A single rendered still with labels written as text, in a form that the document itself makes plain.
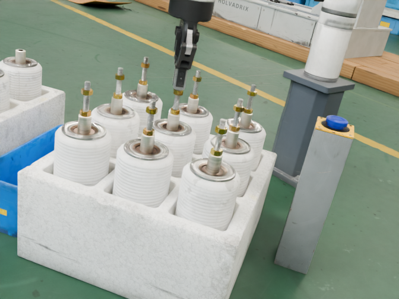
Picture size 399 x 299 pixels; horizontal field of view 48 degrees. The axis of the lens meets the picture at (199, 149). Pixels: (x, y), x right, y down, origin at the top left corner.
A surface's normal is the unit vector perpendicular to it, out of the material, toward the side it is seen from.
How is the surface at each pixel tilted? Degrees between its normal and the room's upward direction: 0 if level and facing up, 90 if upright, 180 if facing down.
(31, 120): 90
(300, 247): 90
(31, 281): 0
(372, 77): 90
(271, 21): 90
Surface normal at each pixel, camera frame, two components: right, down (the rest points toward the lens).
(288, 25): -0.72, 0.18
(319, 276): 0.17, -0.89
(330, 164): -0.30, 0.36
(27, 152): 0.94, 0.25
